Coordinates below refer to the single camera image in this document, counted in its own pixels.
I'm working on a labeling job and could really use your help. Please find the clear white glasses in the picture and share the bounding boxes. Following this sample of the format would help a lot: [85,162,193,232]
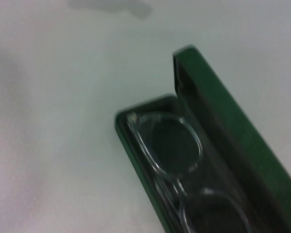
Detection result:
[126,112,252,233]

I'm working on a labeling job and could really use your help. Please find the green glasses case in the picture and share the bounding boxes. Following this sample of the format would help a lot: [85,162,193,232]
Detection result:
[114,44,291,233]

